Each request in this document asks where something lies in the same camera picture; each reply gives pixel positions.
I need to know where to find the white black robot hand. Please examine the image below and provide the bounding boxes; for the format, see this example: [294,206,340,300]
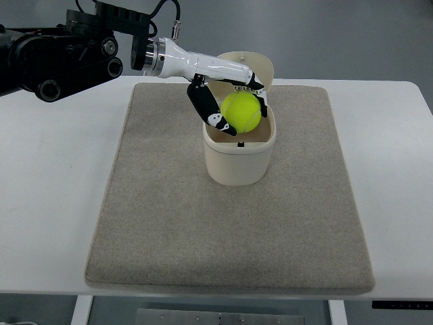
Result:
[143,37,268,136]

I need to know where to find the yellow tennis ball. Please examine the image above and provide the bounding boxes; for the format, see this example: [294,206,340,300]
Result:
[221,91,261,133]

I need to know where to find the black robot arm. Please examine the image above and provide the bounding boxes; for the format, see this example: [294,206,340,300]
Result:
[1,1,157,102]

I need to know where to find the beige lidded plastic bin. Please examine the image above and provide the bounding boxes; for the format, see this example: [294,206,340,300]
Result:
[202,51,276,186]

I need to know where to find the grey felt mat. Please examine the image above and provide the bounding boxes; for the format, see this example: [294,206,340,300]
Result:
[85,83,375,295]

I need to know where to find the black table control panel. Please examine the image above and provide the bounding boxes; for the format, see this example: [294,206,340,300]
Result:
[371,301,433,311]

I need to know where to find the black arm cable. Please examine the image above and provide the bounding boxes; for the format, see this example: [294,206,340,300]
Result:
[74,0,183,40]

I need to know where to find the white table frame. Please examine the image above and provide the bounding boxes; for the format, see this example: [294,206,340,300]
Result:
[70,295,348,325]

